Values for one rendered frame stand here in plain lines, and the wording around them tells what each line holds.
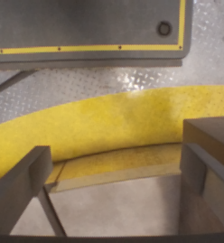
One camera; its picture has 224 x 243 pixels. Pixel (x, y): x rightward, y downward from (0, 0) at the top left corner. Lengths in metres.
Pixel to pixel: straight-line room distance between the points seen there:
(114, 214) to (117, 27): 0.59
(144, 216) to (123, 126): 0.40
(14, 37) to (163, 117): 0.67
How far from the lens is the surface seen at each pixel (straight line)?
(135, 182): 0.60
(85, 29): 0.50
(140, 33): 0.50
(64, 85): 0.83
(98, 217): 0.69
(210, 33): 0.93
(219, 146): 0.39
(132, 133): 0.85
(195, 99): 0.90
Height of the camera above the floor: 0.80
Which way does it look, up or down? 75 degrees down
